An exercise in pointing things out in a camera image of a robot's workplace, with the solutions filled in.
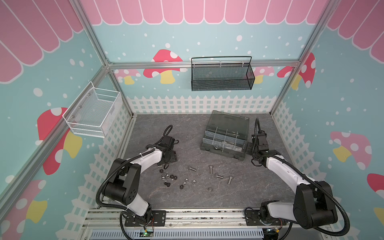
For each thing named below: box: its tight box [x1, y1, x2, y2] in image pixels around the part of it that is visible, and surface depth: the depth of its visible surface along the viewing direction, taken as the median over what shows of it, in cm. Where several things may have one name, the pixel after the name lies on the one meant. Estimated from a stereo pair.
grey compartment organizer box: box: [200, 110, 250, 161], surface depth 104 cm
